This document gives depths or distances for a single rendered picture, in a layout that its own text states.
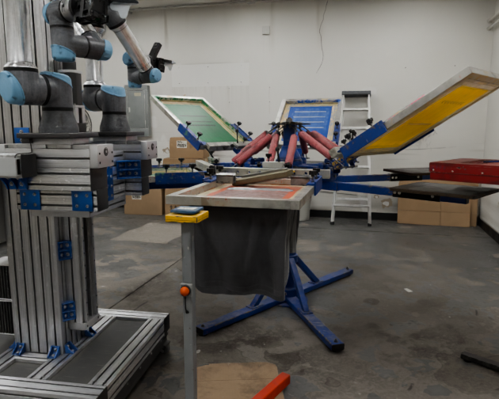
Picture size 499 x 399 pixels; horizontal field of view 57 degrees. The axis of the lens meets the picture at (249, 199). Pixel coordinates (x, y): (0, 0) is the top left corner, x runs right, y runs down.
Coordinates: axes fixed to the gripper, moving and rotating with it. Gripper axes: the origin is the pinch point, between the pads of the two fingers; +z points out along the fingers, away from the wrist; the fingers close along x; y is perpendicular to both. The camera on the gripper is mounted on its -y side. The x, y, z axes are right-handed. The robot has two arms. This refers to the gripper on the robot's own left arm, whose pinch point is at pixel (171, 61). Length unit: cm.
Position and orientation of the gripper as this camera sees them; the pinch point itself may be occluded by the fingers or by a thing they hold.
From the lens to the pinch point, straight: 294.6
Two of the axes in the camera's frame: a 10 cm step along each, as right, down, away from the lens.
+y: -1.1, 9.7, 2.3
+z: 5.5, -1.3, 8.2
